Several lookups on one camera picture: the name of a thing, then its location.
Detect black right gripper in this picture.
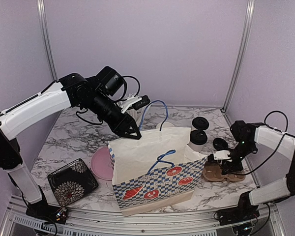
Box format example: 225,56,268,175
221,140,255,174

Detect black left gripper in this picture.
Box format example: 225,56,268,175
85,90,142,139

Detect stack of black lids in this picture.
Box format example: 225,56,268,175
213,138,229,151

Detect brown cardboard cup carrier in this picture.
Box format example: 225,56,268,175
202,162,245,182

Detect blue checkered paper bag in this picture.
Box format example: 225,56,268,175
108,127,207,217

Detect white paper coffee cup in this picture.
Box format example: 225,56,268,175
191,117,209,132
188,138,207,152

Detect stack of white paper cups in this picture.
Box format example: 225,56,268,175
156,122,174,130

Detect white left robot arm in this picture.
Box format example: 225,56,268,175
0,67,142,219

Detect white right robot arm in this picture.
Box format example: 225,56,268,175
244,123,295,212

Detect bundle of wrapped white straws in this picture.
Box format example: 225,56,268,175
125,93,143,125

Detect pink round plate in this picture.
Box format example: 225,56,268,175
90,147,113,181

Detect black floral square plate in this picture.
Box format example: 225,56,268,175
47,158,99,207

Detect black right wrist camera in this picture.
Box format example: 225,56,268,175
207,150,232,163

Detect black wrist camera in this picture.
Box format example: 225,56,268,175
95,66,150,113
207,150,232,163

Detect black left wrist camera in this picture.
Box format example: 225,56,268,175
95,66,150,113

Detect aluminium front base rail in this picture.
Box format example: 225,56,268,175
0,196,286,236

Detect right aluminium frame post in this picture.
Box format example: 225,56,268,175
222,0,256,113

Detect aluminium frame post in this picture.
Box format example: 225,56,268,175
222,0,256,113
37,0,58,81

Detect left aluminium frame post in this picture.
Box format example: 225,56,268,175
37,0,58,81

